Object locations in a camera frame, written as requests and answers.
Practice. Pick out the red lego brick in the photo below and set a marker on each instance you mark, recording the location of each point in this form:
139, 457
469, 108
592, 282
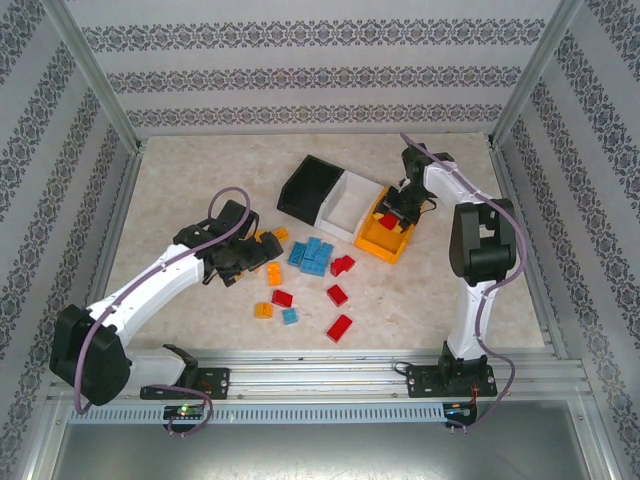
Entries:
337, 295
342, 265
340, 328
282, 298
387, 222

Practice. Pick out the small blue lego brick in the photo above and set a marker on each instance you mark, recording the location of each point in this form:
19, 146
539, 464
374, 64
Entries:
289, 316

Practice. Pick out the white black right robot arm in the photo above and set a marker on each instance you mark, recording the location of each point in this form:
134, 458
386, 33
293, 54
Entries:
467, 320

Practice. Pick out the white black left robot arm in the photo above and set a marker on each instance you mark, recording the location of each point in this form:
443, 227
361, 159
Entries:
150, 285

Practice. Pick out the white plastic bin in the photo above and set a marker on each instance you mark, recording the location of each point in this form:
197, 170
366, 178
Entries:
350, 200

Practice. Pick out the yellow plastic bin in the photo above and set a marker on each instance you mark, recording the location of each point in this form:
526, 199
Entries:
380, 247

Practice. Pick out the black plastic bin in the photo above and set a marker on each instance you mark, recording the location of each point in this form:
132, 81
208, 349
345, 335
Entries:
310, 175

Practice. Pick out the small circuit board green light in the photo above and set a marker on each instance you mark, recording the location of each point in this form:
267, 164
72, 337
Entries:
186, 411

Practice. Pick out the grey metal shelf panel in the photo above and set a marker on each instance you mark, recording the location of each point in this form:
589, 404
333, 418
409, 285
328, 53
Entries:
320, 450

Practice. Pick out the aluminium side rail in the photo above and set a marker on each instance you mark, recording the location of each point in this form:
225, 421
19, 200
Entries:
107, 255
546, 310

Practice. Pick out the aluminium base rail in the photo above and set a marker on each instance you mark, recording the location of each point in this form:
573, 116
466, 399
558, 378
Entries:
320, 375

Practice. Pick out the aluminium frame post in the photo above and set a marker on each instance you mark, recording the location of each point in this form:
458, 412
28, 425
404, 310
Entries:
533, 75
95, 75

